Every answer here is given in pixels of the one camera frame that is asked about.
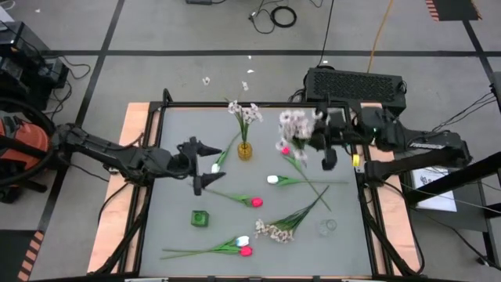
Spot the white paper sheet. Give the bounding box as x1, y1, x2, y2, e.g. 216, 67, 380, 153
410, 166, 458, 213

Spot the black mesh computer case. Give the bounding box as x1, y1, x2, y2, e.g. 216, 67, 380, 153
304, 67, 408, 118

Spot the red artificial tulip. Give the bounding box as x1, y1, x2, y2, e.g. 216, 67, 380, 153
280, 146, 333, 212
160, 244, 254, 261
201, 187, 265, 209

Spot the orange vacuum cleaner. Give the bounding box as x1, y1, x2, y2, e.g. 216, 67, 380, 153
0, 96, 62, 204

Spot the white blue-tinged artificial tulip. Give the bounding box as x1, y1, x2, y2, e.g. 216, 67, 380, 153
162, 235, 251, 255

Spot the loose black cable tangle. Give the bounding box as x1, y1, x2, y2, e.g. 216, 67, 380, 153
248, 0, 275, 35

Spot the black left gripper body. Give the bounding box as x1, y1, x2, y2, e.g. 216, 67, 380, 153
168, 136, 203, 197

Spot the green square glass vase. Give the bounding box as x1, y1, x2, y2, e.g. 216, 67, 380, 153
190, 210, 210, 228

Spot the black equipment rack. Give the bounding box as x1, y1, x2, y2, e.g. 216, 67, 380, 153
0, 21, 70, 113

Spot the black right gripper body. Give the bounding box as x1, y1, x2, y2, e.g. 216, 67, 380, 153
319, 104, 351, 172

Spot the clear glass vase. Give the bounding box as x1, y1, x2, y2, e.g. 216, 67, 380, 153
317, 218, 338, 238

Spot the amber ribbed glass vase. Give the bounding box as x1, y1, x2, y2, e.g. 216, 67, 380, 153
237, 141, 254, 161

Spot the black hazard-striped floor mat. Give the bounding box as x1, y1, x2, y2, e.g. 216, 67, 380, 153
0, 230, 45, 282
425, 0, 483, 22

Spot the coiled black cable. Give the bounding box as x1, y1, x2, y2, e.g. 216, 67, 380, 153
269, 5, 297, 29

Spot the white blossom flower bunch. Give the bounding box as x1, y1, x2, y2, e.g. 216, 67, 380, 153
228, 99, 264, 148
254, 186, 330, 244
275, 108, 325, 168

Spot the yellow cable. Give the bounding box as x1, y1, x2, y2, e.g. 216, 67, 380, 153
366, 0, 395, 74

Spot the black metal beam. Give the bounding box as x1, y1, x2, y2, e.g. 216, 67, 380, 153
406, 150, 501, 204

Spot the black table frame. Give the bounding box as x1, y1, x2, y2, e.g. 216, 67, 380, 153
88, 88, 426, 282

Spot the thin black hanging cable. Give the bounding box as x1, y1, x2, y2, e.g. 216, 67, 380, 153
316, 0, 336, 67

